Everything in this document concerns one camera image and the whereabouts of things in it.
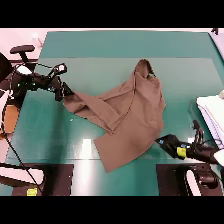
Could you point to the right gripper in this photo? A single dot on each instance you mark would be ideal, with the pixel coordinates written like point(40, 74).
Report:
point(172, 144)

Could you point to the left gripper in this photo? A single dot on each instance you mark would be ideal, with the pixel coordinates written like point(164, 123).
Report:
point(61, 89)

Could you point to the brown shirt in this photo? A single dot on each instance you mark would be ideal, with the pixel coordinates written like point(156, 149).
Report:
point(133, 120)

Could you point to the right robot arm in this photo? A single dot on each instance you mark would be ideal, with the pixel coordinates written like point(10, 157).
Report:
point(204, 153)

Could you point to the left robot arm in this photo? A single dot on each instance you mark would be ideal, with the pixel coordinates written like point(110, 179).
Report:
point(36, 82)

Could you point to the black office chair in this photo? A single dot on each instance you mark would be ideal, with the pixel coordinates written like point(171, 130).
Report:
point(22, 49)

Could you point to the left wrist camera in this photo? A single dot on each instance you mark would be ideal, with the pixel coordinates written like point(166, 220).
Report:
point(60, 68)

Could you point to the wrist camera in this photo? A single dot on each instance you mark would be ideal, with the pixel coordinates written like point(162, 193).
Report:
point(198, 129)
point(60, 68)

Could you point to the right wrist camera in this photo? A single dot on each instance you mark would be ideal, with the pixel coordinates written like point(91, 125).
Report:
point(198, 129)

